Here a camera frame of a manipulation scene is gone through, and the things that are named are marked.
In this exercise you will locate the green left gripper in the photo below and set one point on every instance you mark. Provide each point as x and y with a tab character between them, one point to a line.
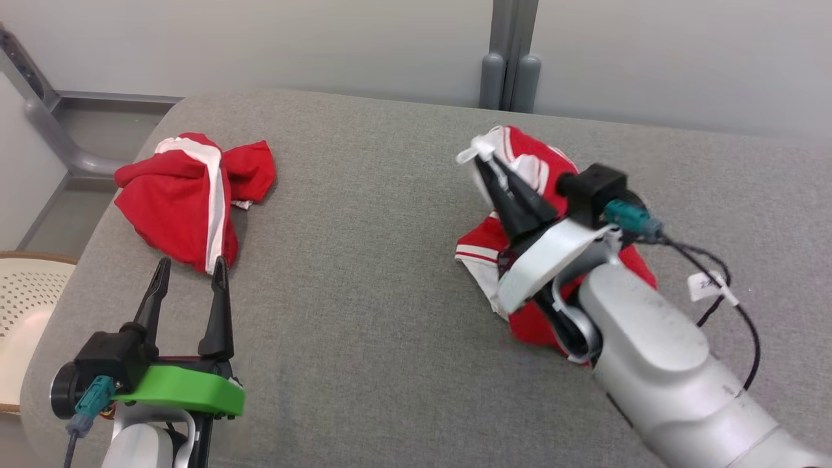
188	390

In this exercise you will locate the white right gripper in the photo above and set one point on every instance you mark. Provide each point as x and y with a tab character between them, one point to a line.
546	260

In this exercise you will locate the red basketball jersey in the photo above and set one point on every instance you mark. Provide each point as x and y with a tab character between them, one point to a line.
481	235

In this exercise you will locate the red white-striped shorts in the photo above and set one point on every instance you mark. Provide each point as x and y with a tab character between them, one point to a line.
169	201

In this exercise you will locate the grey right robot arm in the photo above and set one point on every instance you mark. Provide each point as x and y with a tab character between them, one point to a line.
650	338

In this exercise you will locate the grey round bumper tube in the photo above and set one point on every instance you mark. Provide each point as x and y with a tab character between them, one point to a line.
492	81
526	84

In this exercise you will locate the cream perforated laundry basket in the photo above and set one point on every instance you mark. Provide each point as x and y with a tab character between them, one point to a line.
26	292

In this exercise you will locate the grey bent metal pipe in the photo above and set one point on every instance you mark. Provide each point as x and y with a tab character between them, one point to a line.
71	153

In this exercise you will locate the grey perforated metal bar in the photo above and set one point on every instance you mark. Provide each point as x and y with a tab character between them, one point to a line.
26	65

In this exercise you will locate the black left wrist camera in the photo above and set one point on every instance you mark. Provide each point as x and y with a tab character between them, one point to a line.
107	357

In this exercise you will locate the grey vertical frame post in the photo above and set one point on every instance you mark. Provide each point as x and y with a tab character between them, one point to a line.
513	26

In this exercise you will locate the grey horizontal frame rail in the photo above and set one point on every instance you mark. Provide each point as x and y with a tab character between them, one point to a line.
117	99

